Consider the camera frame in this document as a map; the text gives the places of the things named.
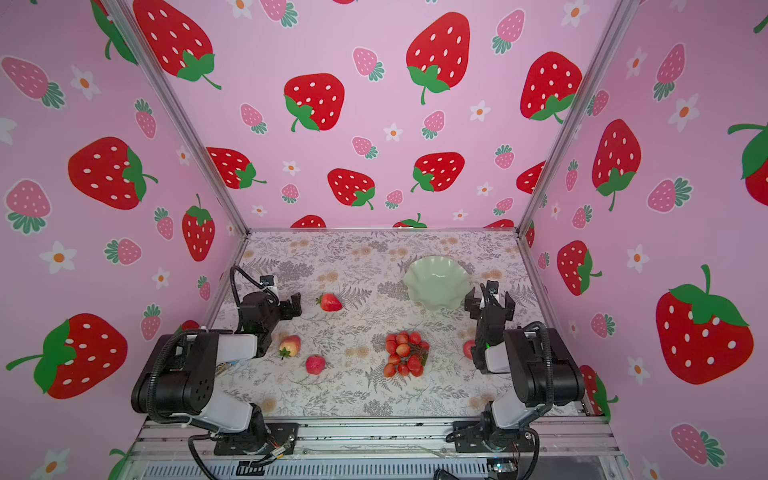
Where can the red cherry tomato bunch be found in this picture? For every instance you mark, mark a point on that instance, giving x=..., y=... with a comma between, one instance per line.
x=408, y=354

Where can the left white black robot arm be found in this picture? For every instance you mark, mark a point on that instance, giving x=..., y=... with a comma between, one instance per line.
x=177, y=383

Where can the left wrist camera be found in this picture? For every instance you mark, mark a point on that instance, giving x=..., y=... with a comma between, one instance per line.
x=268, y=283

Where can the light green fruit bowl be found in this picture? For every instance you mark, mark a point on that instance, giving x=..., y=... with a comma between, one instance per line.
x=437, y=283

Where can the red fake strawberry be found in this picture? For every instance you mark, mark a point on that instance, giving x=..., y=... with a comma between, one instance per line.
x=329, y=303

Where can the red fake apple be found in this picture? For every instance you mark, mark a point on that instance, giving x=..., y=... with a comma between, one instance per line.
x=469, y=348

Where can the pink red fake fruit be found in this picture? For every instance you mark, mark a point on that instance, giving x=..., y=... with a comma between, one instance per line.
x=315, y=364

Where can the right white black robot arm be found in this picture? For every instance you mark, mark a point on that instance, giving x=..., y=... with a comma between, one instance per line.
x=543, y=373

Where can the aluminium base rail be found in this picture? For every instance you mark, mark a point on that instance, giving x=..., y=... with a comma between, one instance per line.
x=415, y=448

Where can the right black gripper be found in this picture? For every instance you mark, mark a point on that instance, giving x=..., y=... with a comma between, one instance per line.
x=476, y=303

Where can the yellow red fake peach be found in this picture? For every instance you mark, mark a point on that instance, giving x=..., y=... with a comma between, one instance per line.
x=289, y=347

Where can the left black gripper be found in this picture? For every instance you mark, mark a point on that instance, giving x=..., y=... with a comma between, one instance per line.
x=284, y=307

